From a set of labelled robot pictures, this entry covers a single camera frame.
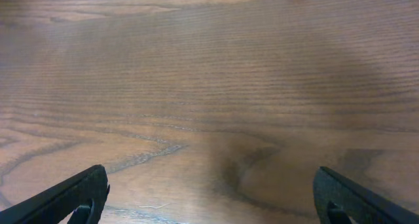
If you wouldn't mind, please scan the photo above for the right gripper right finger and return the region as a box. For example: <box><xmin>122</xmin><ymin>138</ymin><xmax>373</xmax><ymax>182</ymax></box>
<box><xmin>313</xmin><ymin>166</ymin><xmax>418</xmax><ymax>224</ymax></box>

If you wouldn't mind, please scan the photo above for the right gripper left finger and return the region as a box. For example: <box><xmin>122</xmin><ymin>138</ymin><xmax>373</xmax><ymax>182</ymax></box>
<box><xmin>1</xmin><ymin>164</ymin><xmax>110</xmax><ymax>224</ymax></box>

